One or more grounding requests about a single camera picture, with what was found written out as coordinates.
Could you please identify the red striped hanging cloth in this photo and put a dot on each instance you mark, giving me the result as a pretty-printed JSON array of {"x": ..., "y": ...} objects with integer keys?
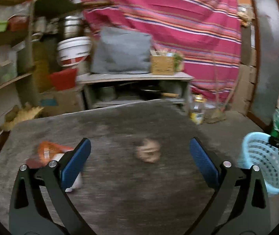
[{"x": 194, "y": 28}]

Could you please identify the straw broom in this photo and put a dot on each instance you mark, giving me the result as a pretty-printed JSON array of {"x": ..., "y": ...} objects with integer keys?
[{"x": 218, "y": 114}]

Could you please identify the yellow label oil bottle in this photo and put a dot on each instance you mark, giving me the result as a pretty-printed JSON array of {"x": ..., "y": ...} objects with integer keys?
[{"x": 197, "y": 109}]

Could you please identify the yellow egg tray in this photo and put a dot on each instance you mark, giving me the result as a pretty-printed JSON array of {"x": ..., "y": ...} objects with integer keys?
[{"x": 12, "y": 118}]

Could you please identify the wooden framed door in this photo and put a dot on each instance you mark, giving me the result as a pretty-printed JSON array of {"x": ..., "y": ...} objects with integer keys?
[{"x": 266, "y": 89}]

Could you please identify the green leafy vegetable bag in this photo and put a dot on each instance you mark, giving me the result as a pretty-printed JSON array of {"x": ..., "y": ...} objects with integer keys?
[{"x": 178, "y": 62}]

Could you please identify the grey shaggy table rug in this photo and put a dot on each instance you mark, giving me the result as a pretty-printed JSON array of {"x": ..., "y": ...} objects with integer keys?
[{"x": 120, "y": 193}]

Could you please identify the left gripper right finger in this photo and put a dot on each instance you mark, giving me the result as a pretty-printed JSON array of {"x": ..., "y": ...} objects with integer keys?
[{"x": 239, "y": 204}]

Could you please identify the amber oil jug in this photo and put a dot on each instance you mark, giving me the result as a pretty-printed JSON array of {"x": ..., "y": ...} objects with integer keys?
[{"x": 41, "y": 67}]

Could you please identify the steel stock pot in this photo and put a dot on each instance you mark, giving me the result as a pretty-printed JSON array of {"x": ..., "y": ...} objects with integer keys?
[{"x": 70, "y": 27}]

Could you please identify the orange snack packet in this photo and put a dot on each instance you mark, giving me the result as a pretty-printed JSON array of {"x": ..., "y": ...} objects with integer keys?
[{"x": 46, "y": 152}]

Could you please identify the white plastic bucket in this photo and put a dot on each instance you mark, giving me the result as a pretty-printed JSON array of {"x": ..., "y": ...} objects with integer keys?
[{"x": 73, "y": 51}]

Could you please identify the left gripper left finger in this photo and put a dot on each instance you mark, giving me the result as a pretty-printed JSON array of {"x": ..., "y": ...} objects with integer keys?
[{"x": 28, "y": 213}]

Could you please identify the small red basket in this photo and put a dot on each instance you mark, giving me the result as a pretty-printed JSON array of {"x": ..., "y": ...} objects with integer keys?
[{"x": 18, "y": 22}]

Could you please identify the light blue plastic basket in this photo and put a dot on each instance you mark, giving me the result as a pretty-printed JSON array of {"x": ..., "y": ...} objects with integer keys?
[{"x": 257, "y": 151}]

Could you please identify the white side table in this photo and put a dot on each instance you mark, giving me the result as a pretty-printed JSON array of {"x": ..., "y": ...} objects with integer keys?
[{"x": 105, "y": 90}]

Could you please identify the red plastic basin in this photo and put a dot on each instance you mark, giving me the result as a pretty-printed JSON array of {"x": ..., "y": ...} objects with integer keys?
[{"x": 63, "y": 80}]

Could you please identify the brown paper ball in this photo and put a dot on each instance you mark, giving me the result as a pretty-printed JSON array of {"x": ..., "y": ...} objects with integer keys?
[{"x": 149, "y": 151}]

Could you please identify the wooden shelf unit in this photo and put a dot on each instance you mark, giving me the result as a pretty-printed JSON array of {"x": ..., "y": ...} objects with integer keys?
[{"x": 17, "y": 84}]

